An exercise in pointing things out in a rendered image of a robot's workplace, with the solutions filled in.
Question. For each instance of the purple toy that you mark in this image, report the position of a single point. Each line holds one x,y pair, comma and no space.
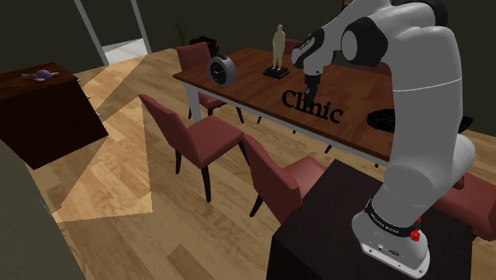
43,75

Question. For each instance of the wooden dining table white frame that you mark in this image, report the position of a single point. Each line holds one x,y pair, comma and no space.
255,87

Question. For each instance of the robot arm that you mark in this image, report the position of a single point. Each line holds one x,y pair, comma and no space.
422,116

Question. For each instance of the dark potted plant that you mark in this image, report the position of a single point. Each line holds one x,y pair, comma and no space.
205,43

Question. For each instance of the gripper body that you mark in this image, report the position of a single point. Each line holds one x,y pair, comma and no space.
312,83

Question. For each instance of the black letter sign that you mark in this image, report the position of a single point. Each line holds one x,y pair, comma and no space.
326,112

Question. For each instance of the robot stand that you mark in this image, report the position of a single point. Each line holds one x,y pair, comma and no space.
329,232

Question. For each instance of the beige man figurine black base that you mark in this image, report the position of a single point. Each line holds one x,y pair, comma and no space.
278,46

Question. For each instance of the red upholstered chair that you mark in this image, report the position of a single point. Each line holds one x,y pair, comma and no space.
277,182
471,205
193,56
201,139
291,45

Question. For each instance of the white door frame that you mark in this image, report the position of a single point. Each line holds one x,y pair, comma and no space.
95,35

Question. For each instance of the dark wooden chest of drawers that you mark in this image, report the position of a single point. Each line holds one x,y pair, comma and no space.
42,116

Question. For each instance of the grey round clock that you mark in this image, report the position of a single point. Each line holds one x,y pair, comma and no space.
223,71

